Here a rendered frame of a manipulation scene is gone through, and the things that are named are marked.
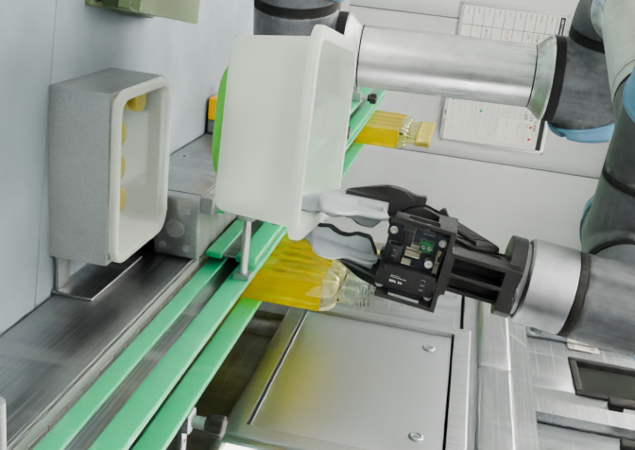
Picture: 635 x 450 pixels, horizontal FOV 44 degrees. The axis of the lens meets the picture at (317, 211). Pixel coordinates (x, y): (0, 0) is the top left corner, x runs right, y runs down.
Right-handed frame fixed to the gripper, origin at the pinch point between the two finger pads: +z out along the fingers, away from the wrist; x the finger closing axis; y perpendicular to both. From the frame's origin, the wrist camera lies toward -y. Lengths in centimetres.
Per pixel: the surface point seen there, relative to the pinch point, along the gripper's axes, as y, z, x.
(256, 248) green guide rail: -48, 13, 20
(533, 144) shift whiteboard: -644, -86, 42
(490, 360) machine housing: -64, -29, 32
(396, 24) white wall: -636, 56, -28
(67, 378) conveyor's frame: -3.3, 20.8, 25.7
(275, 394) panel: -40, 3, 39
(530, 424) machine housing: -50, -36, 35
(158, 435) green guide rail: -10.4, 11.7, 33.1
